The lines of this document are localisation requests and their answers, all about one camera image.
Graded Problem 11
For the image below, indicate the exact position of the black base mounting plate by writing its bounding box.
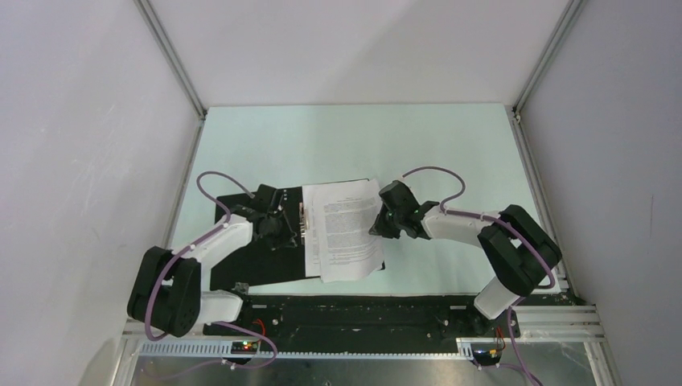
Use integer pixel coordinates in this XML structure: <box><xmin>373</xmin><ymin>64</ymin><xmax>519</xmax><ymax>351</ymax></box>
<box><xmin>234</xmin><ymin>295</ymin><xmax>520</xmax><ymax>355</ymax></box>

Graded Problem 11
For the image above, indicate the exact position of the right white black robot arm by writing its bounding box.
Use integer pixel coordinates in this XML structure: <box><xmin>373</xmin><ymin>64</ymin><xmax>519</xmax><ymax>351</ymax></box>
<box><xmin>369</xmin><ymin>180</ymin><xmax>562</xmax><ymax>336</ymax></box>

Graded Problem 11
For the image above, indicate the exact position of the metal folder clip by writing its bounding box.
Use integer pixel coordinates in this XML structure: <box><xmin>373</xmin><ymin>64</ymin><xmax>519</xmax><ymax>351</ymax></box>
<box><xmin>299</xmin><ymin>201</ymin><xmax>308</xmax><ymax>245</ymax></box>

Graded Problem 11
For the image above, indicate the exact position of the right controller board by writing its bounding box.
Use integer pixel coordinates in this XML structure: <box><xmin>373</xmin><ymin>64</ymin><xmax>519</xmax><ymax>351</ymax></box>
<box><xmin>471</xmin><ymin>349</ymin><xmax>503</xmax><ymax>368</ymax></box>

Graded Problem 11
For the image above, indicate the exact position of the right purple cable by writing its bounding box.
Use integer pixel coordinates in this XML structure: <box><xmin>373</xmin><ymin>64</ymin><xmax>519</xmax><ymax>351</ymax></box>
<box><xmin>401</xmin><ymin>166</ymin><xmax>558</xmax><ymax>386</ymax></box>

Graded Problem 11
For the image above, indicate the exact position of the red and black file folder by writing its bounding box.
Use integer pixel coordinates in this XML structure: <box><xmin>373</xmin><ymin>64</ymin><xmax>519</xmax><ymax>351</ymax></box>
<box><xmin>212</xmin><ymin>186</ymin><xmax>324</xmax><ymax>287</ymax></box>

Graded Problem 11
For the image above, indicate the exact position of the printed paper sheet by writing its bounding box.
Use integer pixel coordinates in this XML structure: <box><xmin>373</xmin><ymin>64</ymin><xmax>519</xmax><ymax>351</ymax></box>
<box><xmin>309</xmin><ymin>179</ymin><xmax>384</xmax><ymax>283</ymax></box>
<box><xmin>302</xmin><ymin>179</ymin><xmax>369</xmax><ymax>278</ymax></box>

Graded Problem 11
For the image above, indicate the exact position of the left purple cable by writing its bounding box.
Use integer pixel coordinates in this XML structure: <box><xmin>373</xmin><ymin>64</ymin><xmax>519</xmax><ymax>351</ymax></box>
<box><xmin>143</xmin><ymin>170</ymin><xmax>279</xmax><ymax>372</ymax></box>

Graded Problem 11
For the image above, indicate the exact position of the left controller board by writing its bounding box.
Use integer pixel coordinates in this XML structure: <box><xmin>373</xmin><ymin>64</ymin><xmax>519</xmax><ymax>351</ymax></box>
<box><xmin>230</xmin><ymin>341</ymin><xmax>259</xmax><ymax>355</ymax></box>

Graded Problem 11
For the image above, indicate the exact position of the controller board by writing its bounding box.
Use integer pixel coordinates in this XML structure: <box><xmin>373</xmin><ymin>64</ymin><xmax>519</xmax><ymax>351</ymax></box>
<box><xmin>230</xmin><ymin>341</ymin><xmax>259</xmax><ymax>355</ymax></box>
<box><xmin>471</xmin><ymin>349</ymin><xmax>503</xmax><ymax>368</ymax></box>

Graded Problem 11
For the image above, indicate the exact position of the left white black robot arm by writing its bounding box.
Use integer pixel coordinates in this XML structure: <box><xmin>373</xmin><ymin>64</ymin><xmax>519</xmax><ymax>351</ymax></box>
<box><xmin>126</xmin><ymin>184</ymin><xmax>305</xmax><ymax>337</ymax></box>

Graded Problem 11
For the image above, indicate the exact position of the aluminium frame rail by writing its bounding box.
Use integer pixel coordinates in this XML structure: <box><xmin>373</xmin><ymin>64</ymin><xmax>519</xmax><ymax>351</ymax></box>
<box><xmin>142</xmin><ymin>298</ymin><xmax>605</xmax><ymax>359</ymax></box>

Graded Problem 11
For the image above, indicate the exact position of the purple cable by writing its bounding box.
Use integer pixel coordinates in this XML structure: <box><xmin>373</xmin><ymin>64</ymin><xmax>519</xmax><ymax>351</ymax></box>
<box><xmin>401</xmin><ymin>166</ymin><xmax>558</xmax><ymax>386</ymax></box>
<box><xmin>143</xmin><ymin>170</ymin><xmax>279</xmax><ymax>372</ymax></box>

